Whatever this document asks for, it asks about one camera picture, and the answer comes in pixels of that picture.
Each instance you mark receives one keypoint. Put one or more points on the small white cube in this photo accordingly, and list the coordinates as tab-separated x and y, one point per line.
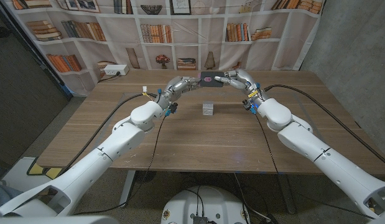
208	108

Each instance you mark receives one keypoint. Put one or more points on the white power strip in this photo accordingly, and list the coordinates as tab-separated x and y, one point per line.
116	69

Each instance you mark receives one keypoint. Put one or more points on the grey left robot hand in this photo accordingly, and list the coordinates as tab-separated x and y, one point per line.
176	87

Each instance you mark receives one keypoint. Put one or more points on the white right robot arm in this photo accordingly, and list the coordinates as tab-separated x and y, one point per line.
307	140

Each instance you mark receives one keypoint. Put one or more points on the white yellow floor mat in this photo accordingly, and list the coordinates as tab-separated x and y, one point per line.
18	169

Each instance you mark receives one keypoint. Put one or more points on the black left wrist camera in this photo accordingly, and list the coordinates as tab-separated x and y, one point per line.
171	109

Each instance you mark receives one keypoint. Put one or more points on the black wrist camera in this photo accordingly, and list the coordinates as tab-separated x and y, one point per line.
250	106
171	109

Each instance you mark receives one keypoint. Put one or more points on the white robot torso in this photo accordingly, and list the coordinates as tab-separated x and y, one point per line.
211	202

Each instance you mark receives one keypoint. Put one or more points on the person leg blue jeans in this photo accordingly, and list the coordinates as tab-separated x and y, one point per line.
2	194

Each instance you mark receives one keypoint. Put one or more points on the grey metal table leg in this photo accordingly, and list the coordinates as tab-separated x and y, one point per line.
287	196
127	189

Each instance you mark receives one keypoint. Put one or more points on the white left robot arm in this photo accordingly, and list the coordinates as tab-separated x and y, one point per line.
123	140

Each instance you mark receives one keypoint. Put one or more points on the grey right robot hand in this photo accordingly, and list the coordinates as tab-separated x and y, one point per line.
243	79

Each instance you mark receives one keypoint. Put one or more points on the printed bookshelf backdrop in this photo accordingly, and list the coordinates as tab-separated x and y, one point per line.
117	31

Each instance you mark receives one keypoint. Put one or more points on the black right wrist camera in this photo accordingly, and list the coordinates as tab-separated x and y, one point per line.
250	106

